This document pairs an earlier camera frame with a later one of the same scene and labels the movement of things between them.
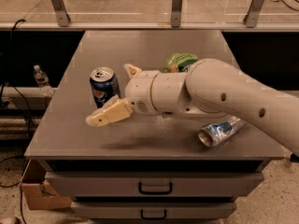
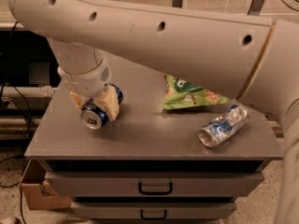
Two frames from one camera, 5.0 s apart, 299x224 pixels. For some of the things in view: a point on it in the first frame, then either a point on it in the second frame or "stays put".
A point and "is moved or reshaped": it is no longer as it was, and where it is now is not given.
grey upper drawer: (155, 184) stays put
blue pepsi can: (104, 85) is moved or reshaped
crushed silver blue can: (215, 133) stays put
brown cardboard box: (36, 190) stays put
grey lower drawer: (152, 210) stays put
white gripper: (140, 89) to (88, 83)
